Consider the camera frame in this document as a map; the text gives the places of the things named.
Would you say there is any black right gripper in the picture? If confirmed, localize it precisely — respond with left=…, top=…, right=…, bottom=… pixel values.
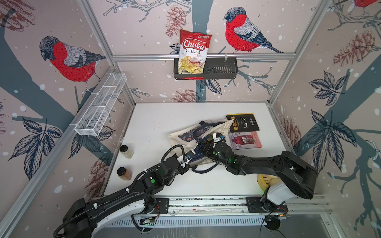
left=196, top=143, right=229, bottom=169

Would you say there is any cream canvas tote bag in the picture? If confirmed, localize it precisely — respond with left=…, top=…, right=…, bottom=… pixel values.
left=168, top=120, right=237, bottom=174

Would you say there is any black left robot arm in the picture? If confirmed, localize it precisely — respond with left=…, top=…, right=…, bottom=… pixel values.
left=53, top=151, right=194, bottom=238

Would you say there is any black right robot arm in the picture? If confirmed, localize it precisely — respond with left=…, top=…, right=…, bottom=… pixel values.
left=202, top=141, right=318, bottom=199

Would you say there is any red Chuba cassava chips bag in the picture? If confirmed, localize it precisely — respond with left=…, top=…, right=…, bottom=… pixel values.
left=178, top=30, right=212, bottom=74

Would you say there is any clear spice jar black lid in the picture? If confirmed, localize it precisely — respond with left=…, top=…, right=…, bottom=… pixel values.
left=119, top=144, right=134, bottom=159

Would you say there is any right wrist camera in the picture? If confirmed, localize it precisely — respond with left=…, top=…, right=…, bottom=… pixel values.
left=212, top=133, right=225, bottom=142

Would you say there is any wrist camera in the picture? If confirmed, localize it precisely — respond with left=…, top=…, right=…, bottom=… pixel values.
left=212, top=133, right=225, bottom=142
left=183, top=150, right=195, bottom=163

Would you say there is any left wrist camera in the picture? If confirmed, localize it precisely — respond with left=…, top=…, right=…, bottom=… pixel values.
left=183, top=150, right=195, bottom=163

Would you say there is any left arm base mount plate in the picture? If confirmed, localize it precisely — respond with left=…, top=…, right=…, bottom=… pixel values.
left=134, top=197, right=169, bottom=215

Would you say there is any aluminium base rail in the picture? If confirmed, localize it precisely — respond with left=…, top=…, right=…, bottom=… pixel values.
left=83, top=194, right=328, bottom=217

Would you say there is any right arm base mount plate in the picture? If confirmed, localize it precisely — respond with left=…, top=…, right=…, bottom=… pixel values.
left=246, top=196, right=288, bottom=213

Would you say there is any black wall basket shelf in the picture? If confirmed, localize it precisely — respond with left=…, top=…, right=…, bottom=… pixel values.
left=173, top=58, right=238, bottom=80

